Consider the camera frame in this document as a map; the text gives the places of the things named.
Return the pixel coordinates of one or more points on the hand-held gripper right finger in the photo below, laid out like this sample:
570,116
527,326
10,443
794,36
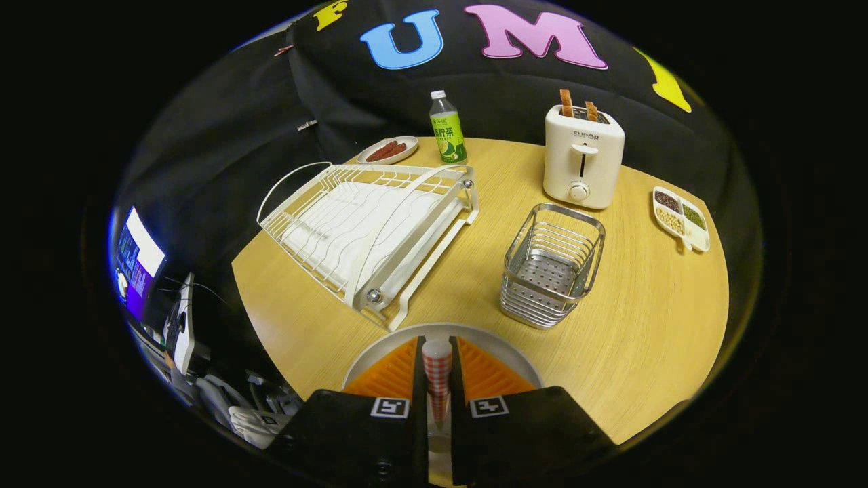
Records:
458,447

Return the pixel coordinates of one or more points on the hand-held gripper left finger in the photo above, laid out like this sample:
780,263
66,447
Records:
420,447

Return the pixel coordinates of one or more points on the small beige plate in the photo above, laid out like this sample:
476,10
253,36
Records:
407,156

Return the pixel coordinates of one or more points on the white plastic object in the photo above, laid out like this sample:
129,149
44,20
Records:
254,427

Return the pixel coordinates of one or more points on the white drip tray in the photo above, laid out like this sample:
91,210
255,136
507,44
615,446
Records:
339,230

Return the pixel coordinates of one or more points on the white panel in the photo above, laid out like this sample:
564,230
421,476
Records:
184,332

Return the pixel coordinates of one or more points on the white toaster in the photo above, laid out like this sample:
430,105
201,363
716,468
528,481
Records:
576,176

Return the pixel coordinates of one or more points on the brown sausage piece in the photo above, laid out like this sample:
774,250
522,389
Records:
399,147
380,153

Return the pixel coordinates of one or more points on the green label drink bottle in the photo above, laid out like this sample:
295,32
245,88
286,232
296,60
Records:
447,139

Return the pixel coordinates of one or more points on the white divided tray with beans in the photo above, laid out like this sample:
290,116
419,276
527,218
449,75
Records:
698,237

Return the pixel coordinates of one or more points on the computer monitor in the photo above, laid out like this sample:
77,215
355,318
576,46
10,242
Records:
139,264

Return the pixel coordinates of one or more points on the silver clip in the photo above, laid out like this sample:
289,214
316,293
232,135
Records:
306,125

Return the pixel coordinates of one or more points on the black backdrop cloth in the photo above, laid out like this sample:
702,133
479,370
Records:
488,88

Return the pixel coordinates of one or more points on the brown toast slice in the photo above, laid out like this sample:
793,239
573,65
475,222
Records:
566,103
591,112

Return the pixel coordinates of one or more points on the red clip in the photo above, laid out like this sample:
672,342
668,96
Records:
283,50

